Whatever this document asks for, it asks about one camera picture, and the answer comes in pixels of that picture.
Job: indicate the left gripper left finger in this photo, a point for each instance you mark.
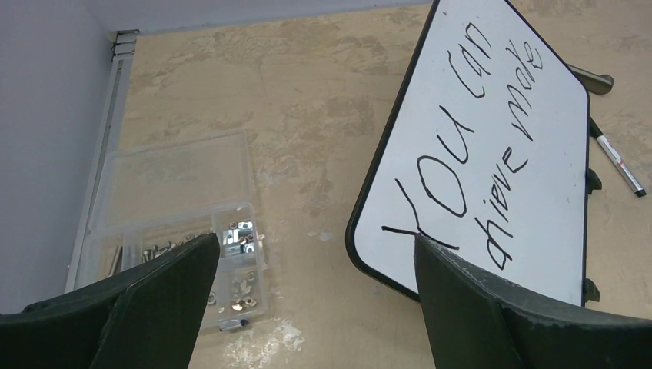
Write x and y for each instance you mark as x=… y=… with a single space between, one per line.
x=148 y=316

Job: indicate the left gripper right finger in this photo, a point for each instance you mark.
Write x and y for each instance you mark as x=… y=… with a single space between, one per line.
x=476 y=319

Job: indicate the white whiteboard black frame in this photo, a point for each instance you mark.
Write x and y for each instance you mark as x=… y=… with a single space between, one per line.
x=485 y=152

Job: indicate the white whiteboard marker pen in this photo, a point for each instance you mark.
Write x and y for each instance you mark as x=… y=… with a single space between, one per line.
x=616 y=159

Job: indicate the clear plastic screw box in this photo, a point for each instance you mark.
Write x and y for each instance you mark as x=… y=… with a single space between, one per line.
x=151 y=200

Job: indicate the whiteboard metal stand handle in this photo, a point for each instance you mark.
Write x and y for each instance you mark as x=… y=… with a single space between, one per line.
x=594 y=83

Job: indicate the aluminium frame rail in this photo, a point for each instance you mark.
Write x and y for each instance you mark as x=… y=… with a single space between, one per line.
x=122 y=54

